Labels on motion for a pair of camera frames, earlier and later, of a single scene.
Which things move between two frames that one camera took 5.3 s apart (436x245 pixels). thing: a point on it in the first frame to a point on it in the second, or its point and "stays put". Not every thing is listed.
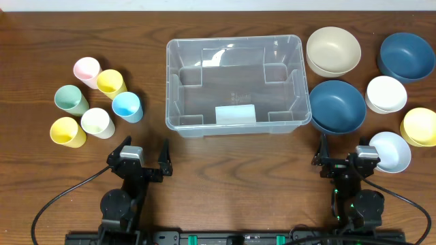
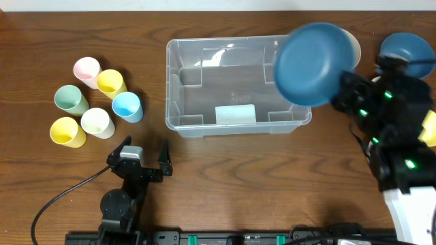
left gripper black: x=138 y=169 stays put
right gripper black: x=344 y=167 to x=347 y=91
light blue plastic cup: x=127 y=105 stays put
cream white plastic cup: x=97 y=122 stays put
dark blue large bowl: x=336 y=107 to x=309 y=60
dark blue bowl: x=406 y=58 stays put
